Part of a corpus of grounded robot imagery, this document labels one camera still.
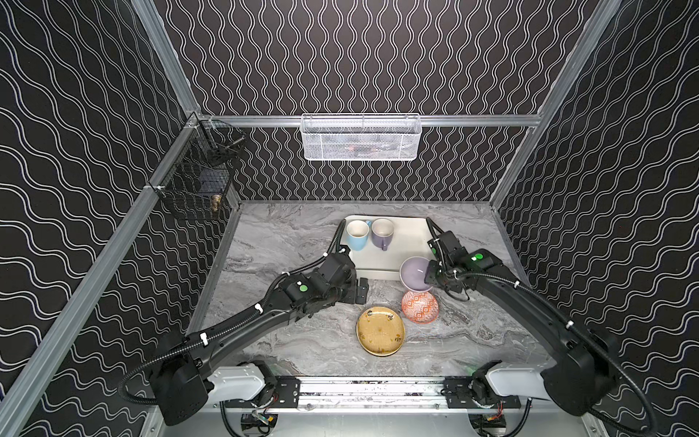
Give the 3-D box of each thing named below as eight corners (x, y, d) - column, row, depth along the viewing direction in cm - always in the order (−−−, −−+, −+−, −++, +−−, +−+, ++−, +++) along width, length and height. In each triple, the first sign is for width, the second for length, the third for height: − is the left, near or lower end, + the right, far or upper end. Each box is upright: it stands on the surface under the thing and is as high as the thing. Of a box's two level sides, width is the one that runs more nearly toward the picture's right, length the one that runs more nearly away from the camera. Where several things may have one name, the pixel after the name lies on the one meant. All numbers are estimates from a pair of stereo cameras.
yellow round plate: (356, 356, 82) (356, 353, 80) (356, 310, 92) (356, 306, 89) (406, 356, 82) (408, 353, 80) (400, 310, 92) (402, 306, 89)
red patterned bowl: (403, 323, 89) (406, 317, 85) (400, 298, 95) (402, 291, 91) (437, 323, 89) (441, 317, 85) (432, 298, 95) (435, 291, 91)
